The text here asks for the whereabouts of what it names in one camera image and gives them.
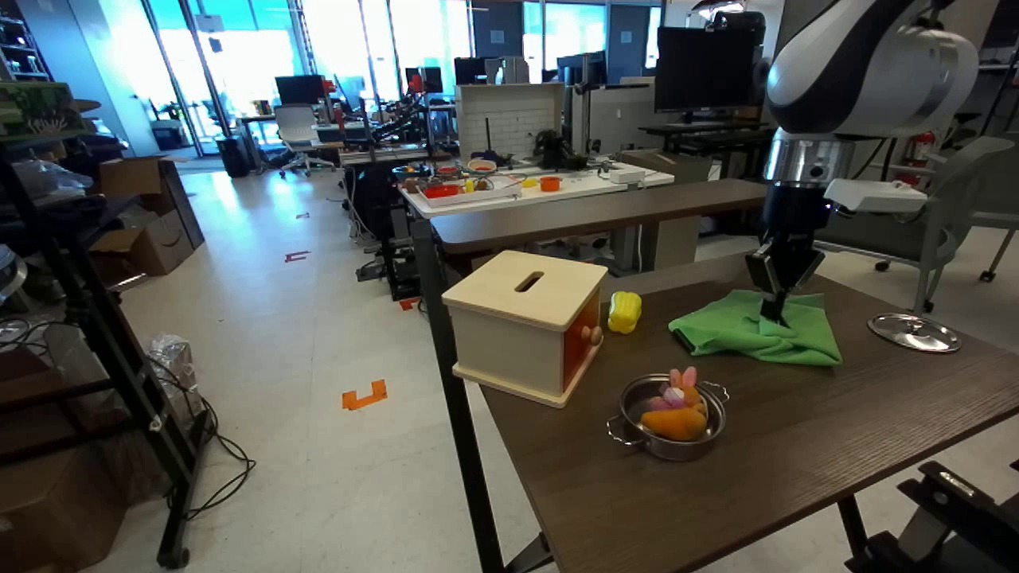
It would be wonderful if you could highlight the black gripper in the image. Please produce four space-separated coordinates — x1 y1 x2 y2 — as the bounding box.
741 180 839 323

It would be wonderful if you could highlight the green rag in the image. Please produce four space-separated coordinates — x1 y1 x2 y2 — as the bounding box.
666 286 843 373

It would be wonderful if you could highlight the silver pot lid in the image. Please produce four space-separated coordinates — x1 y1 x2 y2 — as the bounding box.
865 307 965 357

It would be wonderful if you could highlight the yellow block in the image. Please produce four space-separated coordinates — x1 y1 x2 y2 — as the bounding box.
606 289 648 338

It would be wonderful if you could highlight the orange toy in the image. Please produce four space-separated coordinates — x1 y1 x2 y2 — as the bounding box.
638 363 712 442

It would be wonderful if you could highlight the small bowl with fruit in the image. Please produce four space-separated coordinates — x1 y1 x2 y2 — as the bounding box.
601 373 737 463

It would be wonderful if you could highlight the dark brown long desk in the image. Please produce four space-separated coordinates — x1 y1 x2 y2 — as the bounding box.
427 174 773 258

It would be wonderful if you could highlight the white table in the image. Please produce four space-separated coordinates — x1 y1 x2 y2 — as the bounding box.
396 157 677 218

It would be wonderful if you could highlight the grey office chair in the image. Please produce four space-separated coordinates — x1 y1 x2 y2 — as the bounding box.
823 136 1019 316

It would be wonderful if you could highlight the black computer monitor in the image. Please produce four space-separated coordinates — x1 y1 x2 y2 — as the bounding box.
653 8 769 112

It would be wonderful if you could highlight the wooden box red drawer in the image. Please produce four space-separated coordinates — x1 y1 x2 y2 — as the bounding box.
441 247 611 411

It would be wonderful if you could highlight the black machine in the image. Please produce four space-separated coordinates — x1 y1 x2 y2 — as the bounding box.
529 128 582 173

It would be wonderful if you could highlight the white partition panel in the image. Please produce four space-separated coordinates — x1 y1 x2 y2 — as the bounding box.
455 79 577 163

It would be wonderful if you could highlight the black table leg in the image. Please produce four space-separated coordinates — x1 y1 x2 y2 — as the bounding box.
410 209 507 573

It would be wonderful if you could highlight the orange floor marker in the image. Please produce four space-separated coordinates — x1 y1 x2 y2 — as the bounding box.
338 375 391 412

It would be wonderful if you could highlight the cardboard box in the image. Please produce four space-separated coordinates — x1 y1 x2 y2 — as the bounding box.
97 157 189 206
89 202 207 280

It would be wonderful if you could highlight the black shelf rack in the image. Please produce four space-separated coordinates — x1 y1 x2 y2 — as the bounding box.
0 145 220 568

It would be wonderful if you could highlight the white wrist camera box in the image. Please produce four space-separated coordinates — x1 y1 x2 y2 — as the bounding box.
826 174 932 215

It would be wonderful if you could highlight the black floor cable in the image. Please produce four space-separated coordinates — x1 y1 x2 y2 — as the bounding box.
148 348 258 522

